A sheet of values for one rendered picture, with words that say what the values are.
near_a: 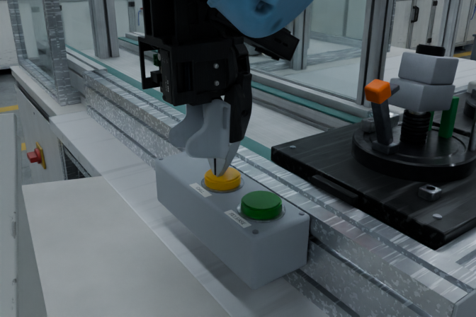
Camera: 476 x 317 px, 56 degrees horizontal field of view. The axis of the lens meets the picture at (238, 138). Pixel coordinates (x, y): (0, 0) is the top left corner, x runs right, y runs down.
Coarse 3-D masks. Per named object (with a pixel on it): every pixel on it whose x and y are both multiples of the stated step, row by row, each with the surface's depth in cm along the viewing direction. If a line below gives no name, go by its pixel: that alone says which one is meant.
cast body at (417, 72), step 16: (416, 48) 50; (432, 48) 48; (400, 64) 51; (416, 64) 49; (432, 64) 47; (448, 64) 49; (400, 80) 49; (416, 80) 49; (432, 80) 48; (448, 80) 50; (400, 96) 50; (416, 96) 48; (432, 96) 49; (448, 96) 50
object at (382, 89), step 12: (372, 84) 46; (384, 84) 45; (396, 84) 47; (372, 96) 46; (384, 96) 46; (372, 108) 48; (384, 108) 47; (384, 120) 47; (384, 132) 48; (384, 144) 49
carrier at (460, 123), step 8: (472, 88) 69; (456, 96) 78; (464, 96) 78; (472, 96) 69; (464, 104) 73; (472, 104) 67; (440, 112) 70; (464, 112) 69; (472, 112) 66; (440, 120) 66; (456, 120) 66; (464, 120) 66; (472, 120) 66; (456, 128) 63; (464, 128) 63
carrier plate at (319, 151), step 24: (288, 144) 57; (312, 144) 57; (336, 144) 57; (288, 168) 55; (312, 168) 51; (336, 168) 50; (360, 168) 50; (360, 192) 46; (384, 192) 45; (408, 192) 45; (456, 192) 45; (384, 216) 44; (408, 216) 41; (432, 216) 41; (456, 216) 41; (432, 240) 39
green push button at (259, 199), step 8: (256, 192) 45; (264, 192) 45; (272, 192) 45; (248, 200) 43; (256, 200) 43; (264, 200) 43; (272, 200) 43; (280, 200) 44; (248, 208) 42; (256, 208) 42; (264, 208) 42; (272, 208) 42; (280, 208) 43; (248, 216) 42; (256, 216) 42; (264, 216) 42; (272, 216) 42
